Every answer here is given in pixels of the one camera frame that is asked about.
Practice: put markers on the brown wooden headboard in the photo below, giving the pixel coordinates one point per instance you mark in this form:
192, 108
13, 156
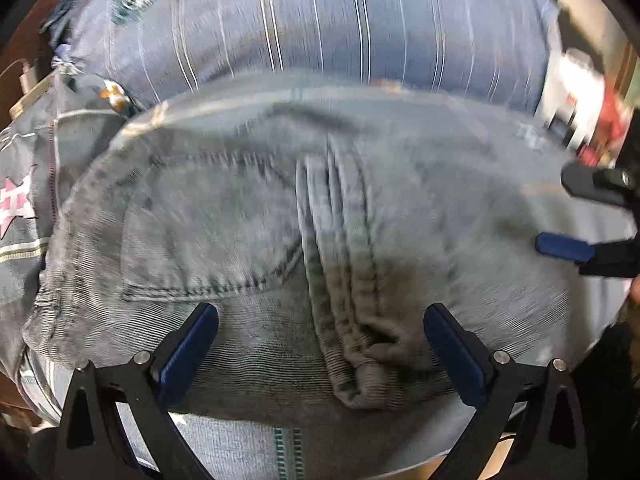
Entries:
27, 35

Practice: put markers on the white charger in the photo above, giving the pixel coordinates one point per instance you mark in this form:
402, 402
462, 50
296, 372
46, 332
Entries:
27, 77

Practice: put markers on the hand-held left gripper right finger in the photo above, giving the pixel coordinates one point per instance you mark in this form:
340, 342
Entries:
455, 355

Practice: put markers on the blue striped shirt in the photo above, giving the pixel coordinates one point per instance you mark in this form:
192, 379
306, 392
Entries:
325, 25

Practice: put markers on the grey denim pants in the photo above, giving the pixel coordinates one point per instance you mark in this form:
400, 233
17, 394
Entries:
250, 210

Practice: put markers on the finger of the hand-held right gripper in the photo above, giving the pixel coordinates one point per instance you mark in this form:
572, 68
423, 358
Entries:
590, 182
565, 248

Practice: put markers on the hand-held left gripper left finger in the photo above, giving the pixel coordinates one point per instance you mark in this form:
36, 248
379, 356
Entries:
190, 350

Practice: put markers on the red plastic bag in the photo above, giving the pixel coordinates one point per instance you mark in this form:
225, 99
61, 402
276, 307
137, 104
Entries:
612, 115

